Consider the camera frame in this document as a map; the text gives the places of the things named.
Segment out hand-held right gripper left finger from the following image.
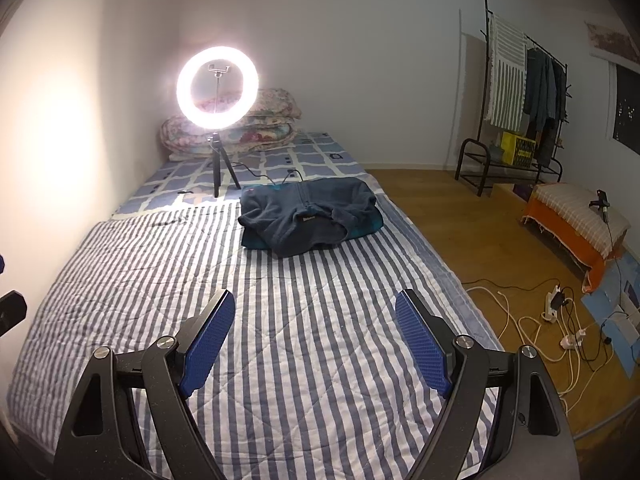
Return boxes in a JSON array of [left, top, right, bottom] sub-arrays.
[[52, 288, 237, 480]]

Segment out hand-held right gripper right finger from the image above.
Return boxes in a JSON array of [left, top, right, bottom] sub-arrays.
[[394, 288, 583, 480]]

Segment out teal plaid fleece jacket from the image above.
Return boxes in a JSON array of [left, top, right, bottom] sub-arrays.
[[237, 176, 385, 259]]

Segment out dark hanging clothes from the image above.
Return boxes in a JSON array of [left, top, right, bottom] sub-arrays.
[[522, 47, 571, 163]]

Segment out black clothes rack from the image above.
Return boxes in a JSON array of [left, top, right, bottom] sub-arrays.
[[455, 0, 571, 198]]

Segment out white power strip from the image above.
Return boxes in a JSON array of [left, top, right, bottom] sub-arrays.
[[542, 285, 576, 321]]

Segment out white plug adapter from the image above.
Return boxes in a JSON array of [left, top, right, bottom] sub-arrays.
[[560, 329, 588, 352]]

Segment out light blue floor mat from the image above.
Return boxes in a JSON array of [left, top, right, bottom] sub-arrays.
[[582, 255, 640, 376]]

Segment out orange covered bench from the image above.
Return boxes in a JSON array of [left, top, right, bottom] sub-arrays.
[[520, 182, 632, 293]]

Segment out white flat box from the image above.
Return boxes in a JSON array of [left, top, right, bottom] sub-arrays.
[[602, 312, 640, 346]]

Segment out blue checked bedsheet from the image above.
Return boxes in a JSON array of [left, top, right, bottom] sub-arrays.
[[112, 130, 373, 218]]

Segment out yellow crate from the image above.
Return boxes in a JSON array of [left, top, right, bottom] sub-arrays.
[[500, 131, 538, 167]]

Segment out folded floral quilt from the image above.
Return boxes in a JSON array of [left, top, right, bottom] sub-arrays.
[[160, 87, 303, 161]]

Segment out white striped hanging towel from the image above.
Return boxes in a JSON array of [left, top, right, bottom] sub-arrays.
[[487, 12, 528, 131]]

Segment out dark window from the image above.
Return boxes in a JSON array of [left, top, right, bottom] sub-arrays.
[[607, 60, 640, 156]]

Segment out white floor cable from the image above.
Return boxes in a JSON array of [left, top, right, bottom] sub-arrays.
[[462, 285, 591, 398]]

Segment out black ring light cable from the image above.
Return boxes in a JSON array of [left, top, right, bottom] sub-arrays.
[[232, 162, 307, 187]]

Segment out small black camera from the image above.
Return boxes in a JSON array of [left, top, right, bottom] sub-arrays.
[[589, 189, 615, 223]]

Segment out white wall pipe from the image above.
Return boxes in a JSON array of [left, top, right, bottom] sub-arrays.
[[452, 10, 466, 171]]

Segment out ring light on black tripod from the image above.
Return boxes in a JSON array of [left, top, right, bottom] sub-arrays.
[[176, 45, 261, 198]]

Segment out wall poster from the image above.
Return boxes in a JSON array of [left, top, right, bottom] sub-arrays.
[[585, 20, 640, 66]]

